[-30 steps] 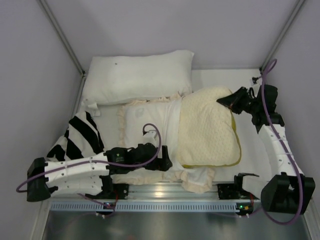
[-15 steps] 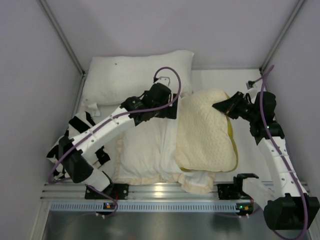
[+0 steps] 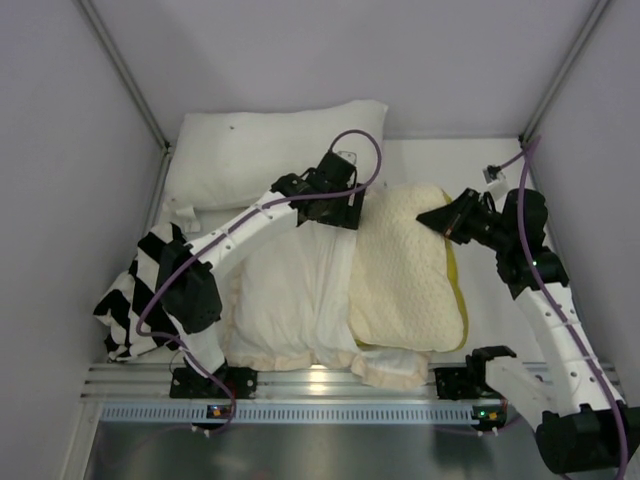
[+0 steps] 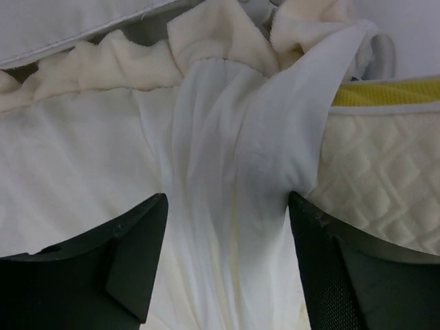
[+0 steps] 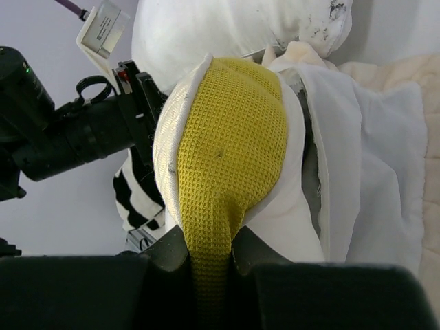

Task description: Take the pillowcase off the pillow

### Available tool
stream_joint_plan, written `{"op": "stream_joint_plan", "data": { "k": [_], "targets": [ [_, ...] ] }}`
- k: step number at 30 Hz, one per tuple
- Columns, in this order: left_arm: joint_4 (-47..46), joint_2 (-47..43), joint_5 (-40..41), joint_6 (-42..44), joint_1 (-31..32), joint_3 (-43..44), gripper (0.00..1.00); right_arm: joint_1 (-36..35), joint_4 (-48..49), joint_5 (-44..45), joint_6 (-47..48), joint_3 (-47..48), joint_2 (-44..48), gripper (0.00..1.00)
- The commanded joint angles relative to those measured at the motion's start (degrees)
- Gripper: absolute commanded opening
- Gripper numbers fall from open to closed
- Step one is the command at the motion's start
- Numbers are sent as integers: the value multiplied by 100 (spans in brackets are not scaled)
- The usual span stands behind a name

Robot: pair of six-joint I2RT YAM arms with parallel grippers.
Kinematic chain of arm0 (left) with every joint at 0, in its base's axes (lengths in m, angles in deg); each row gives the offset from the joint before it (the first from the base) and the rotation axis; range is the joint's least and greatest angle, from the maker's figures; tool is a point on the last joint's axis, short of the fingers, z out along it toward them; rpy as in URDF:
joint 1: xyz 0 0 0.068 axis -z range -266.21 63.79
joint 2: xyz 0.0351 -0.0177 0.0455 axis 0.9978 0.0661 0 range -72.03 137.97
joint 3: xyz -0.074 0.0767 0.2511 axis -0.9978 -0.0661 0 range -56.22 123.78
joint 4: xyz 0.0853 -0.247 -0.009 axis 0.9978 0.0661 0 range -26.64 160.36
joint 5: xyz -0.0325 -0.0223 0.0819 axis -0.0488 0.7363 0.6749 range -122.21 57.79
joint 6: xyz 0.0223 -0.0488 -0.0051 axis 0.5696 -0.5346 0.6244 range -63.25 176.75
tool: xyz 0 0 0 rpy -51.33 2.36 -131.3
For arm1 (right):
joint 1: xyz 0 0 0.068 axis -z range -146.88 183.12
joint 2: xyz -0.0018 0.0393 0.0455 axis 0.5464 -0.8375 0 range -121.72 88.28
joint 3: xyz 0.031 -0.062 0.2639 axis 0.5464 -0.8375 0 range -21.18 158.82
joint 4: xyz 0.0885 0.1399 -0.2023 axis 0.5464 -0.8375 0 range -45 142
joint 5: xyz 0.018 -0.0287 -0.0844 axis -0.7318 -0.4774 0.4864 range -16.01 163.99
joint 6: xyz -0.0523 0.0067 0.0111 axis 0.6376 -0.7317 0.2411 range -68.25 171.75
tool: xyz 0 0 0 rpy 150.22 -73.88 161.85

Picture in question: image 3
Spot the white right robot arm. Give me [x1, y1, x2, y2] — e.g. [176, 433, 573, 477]
[416, 189, 639, 478]

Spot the black white striped cloth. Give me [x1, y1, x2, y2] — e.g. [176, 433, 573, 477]
[93, 223, 186, 362]

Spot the right corner aluminium post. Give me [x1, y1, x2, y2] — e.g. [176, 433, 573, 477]
[518, 0, 615, 146]

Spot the left corner aluminium post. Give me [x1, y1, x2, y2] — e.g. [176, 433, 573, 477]
[73, 0, 171, 152]

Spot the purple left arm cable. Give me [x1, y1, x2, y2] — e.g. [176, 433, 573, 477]
[135, 129, 385, 426]

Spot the white plain pillow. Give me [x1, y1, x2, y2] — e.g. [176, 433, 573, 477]
[164, 100, 388, 212]

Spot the corner aluminium post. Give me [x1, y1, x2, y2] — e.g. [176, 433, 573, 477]
[518, 0, 615, 146]
[73, 0, 171, 152]

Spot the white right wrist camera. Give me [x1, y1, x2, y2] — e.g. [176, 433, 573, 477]
[483, 165, 509, 198]

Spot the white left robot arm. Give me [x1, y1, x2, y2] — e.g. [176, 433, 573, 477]
[155, 151, 365, 398]

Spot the grey plush cream-frilled pillowcase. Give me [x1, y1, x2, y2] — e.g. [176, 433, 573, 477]
[223, 222, 428, 391]

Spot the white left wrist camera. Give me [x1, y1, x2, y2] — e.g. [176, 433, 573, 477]
[335, 150, 357, 165]

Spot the cream yellow-edged pillow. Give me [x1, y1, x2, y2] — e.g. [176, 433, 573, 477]
[348, 184, 468, 353]

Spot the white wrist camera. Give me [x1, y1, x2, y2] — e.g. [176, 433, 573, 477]
[335, 150, 357, 165]
[483, 165, 509, 198]

